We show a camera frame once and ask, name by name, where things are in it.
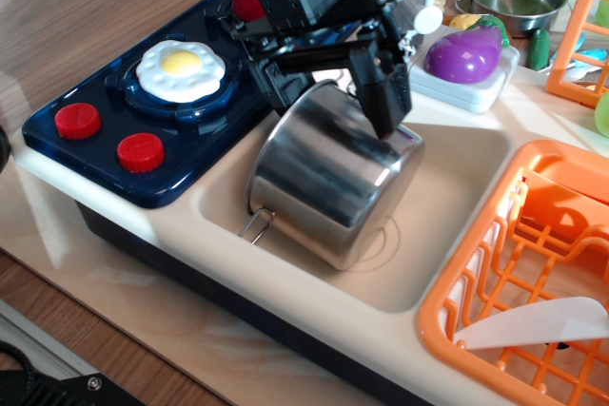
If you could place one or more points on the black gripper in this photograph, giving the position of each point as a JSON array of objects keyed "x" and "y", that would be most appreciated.
[{"x": 297, "y": 37}]

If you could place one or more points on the stainless steel pot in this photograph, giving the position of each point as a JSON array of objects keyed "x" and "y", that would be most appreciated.
[{"x": 324, "y": 178}]

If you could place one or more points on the steel pot in background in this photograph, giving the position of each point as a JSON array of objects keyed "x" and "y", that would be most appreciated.
[{"x": 520, "y": 17}]

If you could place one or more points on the cream toy sink unit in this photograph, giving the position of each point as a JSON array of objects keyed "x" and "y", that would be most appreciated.
[{"x": 366, "y": 316}]

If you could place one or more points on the purple toy eggplant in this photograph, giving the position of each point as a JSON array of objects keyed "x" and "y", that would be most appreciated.
[{"x": 468, "y": 56}]

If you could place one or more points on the yellow toy corn piece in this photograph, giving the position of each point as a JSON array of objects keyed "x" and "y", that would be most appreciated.
[{"x": 464, "y": 21}]

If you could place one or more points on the toy fried egg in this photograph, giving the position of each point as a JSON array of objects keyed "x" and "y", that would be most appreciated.
[{"x": 180, "y": 72}]

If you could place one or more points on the blue toy stove top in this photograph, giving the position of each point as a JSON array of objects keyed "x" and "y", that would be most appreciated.
[{"x": 195, "y": 135}]

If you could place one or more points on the right red stove knob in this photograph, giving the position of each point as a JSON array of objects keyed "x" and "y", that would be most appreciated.
[{"x": 141, "y": 152}]

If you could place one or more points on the red stove knob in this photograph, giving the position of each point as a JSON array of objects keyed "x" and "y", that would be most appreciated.
[
  {"x": 77, "y": 121},
  {"x": 141, "y": 152}
]

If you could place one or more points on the green toy cucumber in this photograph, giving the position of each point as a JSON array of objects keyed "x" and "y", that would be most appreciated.
[{"x": 539, "y": 50}]

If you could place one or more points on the left red stove knob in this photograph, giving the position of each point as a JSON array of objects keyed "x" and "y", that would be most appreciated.
[{"x": 77, "y": 121}]

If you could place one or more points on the orange dish rack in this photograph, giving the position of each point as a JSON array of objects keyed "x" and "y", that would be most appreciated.
[{"x": 542, "y": 235}]

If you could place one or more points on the green toy fruit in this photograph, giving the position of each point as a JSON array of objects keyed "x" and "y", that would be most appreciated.
[{"x": 601, "y": 115}]

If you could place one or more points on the white plastic spatula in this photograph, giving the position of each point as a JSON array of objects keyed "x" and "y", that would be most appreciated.
[{"x": 558, "y": 320}]

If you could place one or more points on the orange wire basket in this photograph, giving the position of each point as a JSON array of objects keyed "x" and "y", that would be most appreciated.
[{"x": 590, "y": 17}]

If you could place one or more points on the black metal bracket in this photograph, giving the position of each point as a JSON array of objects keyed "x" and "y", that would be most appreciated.
[{"x": 93, "y": 389}]

